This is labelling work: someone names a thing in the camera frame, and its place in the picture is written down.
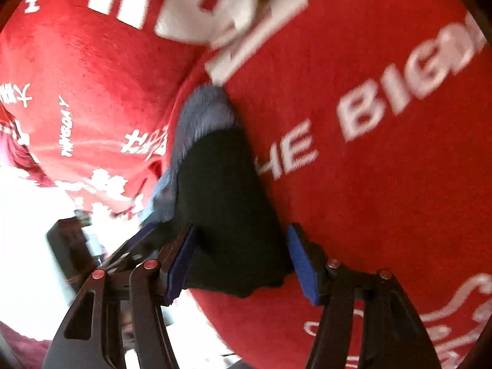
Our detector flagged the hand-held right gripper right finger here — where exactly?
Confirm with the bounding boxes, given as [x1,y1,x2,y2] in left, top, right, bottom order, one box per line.
[288,223,441,369]

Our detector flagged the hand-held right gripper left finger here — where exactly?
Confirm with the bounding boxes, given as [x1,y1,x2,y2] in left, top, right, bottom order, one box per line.
[42,224,197,369]

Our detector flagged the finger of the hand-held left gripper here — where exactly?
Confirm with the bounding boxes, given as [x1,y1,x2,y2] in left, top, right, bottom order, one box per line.
[104,223,158,268]

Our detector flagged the black pants with blue trim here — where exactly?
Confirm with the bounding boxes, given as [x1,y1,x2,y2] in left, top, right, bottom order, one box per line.
[140,85,295,298]

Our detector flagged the person's left forearm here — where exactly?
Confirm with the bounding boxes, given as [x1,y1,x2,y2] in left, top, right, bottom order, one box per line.
[0,322,52,369]

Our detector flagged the red printed blanket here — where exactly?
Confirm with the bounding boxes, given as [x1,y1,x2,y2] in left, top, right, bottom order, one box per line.
[0,0,492,369]

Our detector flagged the maroon pillow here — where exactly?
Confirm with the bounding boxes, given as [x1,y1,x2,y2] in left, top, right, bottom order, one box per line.
[0,134,54,189]

